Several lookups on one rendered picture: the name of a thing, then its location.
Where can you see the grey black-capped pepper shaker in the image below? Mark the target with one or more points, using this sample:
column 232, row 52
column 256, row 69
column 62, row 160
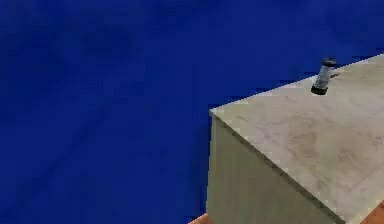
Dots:
column 322, row 78

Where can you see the beige stone-topped counter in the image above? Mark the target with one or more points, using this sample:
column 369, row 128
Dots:
column 300, row 150

